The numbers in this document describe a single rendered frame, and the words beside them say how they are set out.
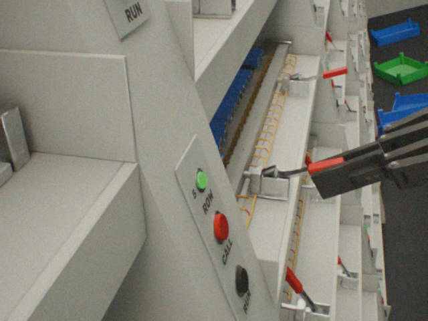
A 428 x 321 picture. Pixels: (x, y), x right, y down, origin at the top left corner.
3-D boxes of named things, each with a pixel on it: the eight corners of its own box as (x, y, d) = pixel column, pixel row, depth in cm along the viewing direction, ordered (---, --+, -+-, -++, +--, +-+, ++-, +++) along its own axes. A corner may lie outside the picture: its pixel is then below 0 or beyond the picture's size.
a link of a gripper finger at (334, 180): (390, 174, 47) (391, 178, 47) (323, 196, 50) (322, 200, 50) (378, 148, 46) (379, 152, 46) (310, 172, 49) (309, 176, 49)
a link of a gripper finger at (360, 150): (378, 143, 47) (378, 139, 48) (311, 166, 50) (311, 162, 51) (390, 168, 48) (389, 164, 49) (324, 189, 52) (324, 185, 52)
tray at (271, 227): (318, 78, 91) (322, 27, 86) (273, 347, 41) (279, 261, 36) (212, 71, 96) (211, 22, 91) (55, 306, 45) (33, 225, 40)
